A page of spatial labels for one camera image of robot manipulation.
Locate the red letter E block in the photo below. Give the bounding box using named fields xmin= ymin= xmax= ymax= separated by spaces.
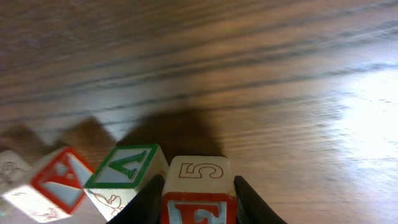
xmin=160 ymin=156 xmax=238 ymax=224

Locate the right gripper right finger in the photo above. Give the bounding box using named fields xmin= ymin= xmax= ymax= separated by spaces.
xmin=234 ymin=175 xmax=287 ymax=224

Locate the red edged wooden block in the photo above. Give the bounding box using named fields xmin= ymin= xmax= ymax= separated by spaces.
xmin=83 ymin=144 xmax=169 ymax=221

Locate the green letter R block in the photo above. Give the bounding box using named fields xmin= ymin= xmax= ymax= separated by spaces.
xmin=1 ymin=150 xmax=31 ymax=193

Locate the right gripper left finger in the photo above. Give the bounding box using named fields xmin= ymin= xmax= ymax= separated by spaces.
xmin=106 ymin=174 xmax=165 ymax=224

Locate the wooden picture block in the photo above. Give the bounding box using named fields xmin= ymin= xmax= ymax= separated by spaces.
xmin=1 ymin=146 xmax=93 ymax=223

